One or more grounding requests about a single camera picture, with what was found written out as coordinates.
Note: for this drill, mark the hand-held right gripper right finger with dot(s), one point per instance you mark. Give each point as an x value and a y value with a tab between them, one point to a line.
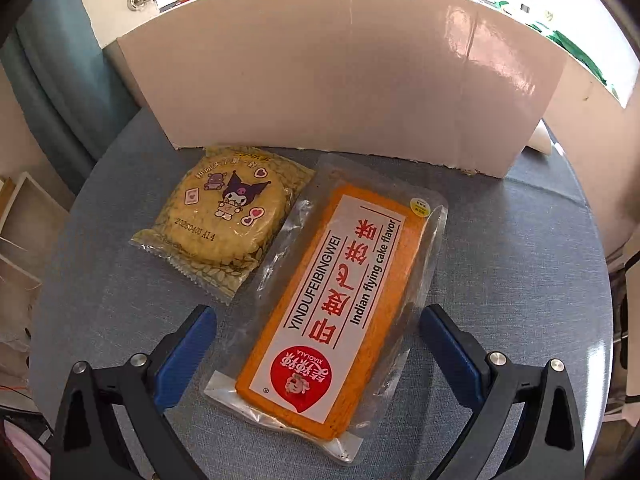
450	355

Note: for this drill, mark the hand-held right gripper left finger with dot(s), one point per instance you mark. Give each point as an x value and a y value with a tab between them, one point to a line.
185	355

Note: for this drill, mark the orange cake packet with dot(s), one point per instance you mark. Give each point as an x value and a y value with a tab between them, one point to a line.
330	310

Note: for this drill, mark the white cardboard box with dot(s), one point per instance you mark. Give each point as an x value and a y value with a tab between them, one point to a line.
350	70

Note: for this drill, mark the cartoon print round cake packet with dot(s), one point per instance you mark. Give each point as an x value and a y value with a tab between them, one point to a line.
225	215

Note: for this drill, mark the blue curtain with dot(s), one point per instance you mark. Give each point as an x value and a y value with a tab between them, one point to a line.
60	85

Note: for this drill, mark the white wooden frame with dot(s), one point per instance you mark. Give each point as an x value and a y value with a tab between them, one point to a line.
30	230

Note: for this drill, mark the green cloth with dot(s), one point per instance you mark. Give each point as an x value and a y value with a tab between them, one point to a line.
565	42

